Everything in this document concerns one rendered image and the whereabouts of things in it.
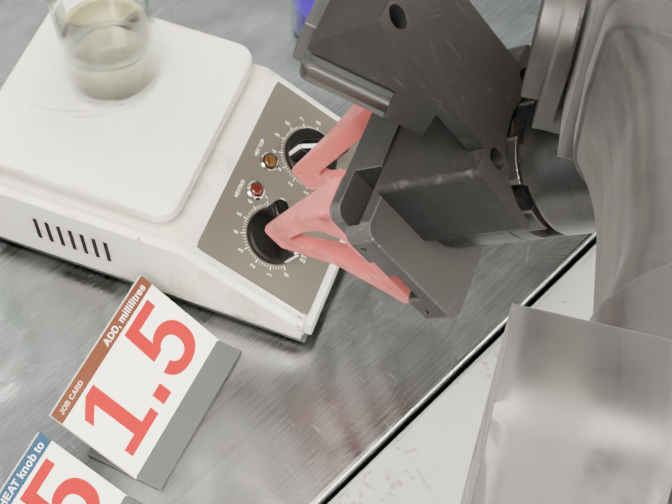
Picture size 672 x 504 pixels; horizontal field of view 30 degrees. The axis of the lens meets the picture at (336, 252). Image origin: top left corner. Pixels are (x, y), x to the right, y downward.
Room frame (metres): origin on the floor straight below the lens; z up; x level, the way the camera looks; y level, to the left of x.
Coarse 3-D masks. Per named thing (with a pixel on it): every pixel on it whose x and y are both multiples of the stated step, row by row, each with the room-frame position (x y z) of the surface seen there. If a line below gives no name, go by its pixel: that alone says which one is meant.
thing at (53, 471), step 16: (48, 448) 0.22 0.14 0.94; (48, 464) 0.21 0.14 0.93; (64, 464) 0.22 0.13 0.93; (32, 480) 0.20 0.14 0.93; (48, 480) 0.21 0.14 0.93; (64, 480) 0.21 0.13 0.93; (80, 480) 0.21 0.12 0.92; (96, 480) 0.21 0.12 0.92; (16, 496) 0.20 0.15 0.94; (32, 496) 0.20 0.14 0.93; (48, 496) 0.20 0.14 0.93; (64, 496) 0.20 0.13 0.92; (80, 496) 0.20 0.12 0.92; (96, 496) 0.21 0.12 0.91; (112, 496) 0.21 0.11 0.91
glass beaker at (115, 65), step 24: (48, 0) 0.41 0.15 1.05; (72, 0) 0.43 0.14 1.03; (144, 0) 0.41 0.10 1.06; (72, 24) 0.39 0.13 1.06; (120, 24) 0.40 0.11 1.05; (144, 24) 0.41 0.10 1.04; (72, 48) 0.40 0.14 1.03; (96, 48) 0.39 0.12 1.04; (120, 48) 0.40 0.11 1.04; (144, 48) 0.41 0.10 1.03; (72, 72) 0.40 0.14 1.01; (96, 72) 0.39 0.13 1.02; (120, 72) 0.40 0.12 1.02; (144, 72) 0.40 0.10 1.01; (96, 96) 0.39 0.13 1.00; (120, 96) 0.39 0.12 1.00; (144, 96) 0.40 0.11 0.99
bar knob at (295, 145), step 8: (304, 128) 0.41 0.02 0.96; (296, 136) 0.40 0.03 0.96; (304, 136) 0.41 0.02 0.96; (312, 136) 0.41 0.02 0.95; (320, 136) 0.41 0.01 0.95; (288, 144) 0.40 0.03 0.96; (296, 144) 0.39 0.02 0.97; (304, 144) 0.39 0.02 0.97; (312, 144) 0.39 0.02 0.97; (288, 152) 0.39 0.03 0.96; (296, 152) 0.39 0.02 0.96; (304, 152) 0.39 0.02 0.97; (344, 152) 0.40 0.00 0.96; (288, 160) 0.39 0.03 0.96; (296, 160) 0.39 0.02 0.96; (336, 160) 0.40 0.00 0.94; (328, 168) 0.39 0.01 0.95
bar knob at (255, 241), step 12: (276, 204) 0.35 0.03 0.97; (252, 216) 0.35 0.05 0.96; (264, 216) 0.35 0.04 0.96; (276, 216) 0.35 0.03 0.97; (252, 228) 0.34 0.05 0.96; (264, 228) 0.34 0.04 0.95; (252, 240) 0.34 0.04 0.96; (264, 240) 0.34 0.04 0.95; (264, 252) 0.33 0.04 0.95; (276, 252) 0.33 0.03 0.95; (288, 252) 0.33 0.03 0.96; (276, 264) 0.33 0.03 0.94
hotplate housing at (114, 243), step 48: (240, 96) 0.42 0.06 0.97; (240, 144) 0.39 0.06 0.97; (0, 192) 0.35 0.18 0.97; (48, 192) 0.35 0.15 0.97; (192, 192) 0.36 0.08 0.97; (48, 240) 0.35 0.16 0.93; (96, 240) 0.34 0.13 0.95; (144, 240) 0.33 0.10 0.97; (192, 240) 0.33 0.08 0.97; (192, 288) 0.32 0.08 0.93; (240, 288) 0.31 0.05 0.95; (288, 336) 0.30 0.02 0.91
